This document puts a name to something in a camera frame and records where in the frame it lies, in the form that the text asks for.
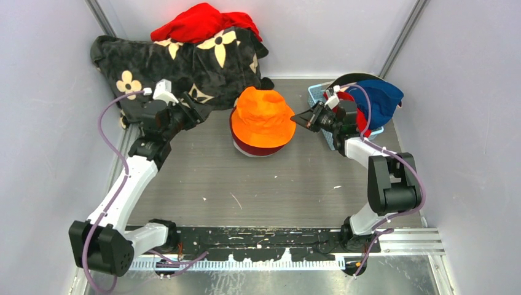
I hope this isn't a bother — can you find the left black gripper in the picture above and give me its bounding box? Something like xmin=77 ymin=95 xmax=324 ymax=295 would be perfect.
xmin=163 ymin=93 xmax=212 ymax=141

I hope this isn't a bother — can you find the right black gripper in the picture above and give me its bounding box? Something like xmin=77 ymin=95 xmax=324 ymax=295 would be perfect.
xmin=292 ymin=101 xmax=342 ymax=134

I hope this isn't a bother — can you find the orange bucket hat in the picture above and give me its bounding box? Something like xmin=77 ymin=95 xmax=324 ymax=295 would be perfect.
xmin=230 ymin=87 xmax=296 ymax=148

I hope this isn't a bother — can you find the bright red bucket hat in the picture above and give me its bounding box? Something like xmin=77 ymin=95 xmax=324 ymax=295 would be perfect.
xmin=323 ymin=91 xmax=367 ymax=134

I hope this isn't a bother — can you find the grey bucket hat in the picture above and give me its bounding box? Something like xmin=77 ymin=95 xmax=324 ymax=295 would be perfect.
xmin=232 ymin=141 xmax=264 ymax=158

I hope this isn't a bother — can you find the blue bucket hat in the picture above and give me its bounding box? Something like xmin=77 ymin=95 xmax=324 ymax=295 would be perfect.
xmin=345 ymin=79 xmax=404 ymax=130

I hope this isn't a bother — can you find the dark red bucket hat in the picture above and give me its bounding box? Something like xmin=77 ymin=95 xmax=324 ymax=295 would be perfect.
xmin=229 ymin=109 xmax=284 ymax=157

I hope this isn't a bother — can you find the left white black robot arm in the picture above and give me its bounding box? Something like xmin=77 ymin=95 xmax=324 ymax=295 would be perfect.
xmin=68 ymin=93 xmax=213 ymax=277

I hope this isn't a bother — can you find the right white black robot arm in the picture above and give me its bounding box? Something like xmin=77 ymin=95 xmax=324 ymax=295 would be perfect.
xmin=291 ymin=101 xmax=424 ymax=253

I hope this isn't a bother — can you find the light blue plastic basket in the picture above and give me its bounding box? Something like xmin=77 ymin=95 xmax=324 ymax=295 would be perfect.
xmin=307 ymin=83 xmax=385 ymax=151

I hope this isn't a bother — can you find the black floral plush blanket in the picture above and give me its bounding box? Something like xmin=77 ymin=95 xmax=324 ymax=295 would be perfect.
xmin=90 ymin=26 xmax=274 ymax=129

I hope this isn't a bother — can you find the red cloth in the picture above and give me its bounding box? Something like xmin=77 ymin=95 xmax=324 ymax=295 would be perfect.
xmin=150 ymin=2 xmax=263 ymax=44

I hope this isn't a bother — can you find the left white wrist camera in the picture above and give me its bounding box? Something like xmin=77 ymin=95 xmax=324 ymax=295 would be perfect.
xmin=143 ymin=79 xmax=179 ymax=105

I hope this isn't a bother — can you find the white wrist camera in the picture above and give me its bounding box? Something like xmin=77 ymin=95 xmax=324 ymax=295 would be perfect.
xmin=324 ymin=85 xmax=340 ymax=110
xmin=143 ymin=79 xmax=179 ymax=105

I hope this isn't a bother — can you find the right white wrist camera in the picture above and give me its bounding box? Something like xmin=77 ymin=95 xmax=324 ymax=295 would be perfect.
xmin=324 ymin=85 xmax=340 ymax=110

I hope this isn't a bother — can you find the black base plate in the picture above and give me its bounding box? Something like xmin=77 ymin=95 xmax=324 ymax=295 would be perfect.
xmin=155 ymin=226 xmax=380 ymax=262

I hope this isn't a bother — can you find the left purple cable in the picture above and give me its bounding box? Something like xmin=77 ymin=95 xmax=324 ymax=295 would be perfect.
xmin=81 ymin=90 xmax=209 ymax=295

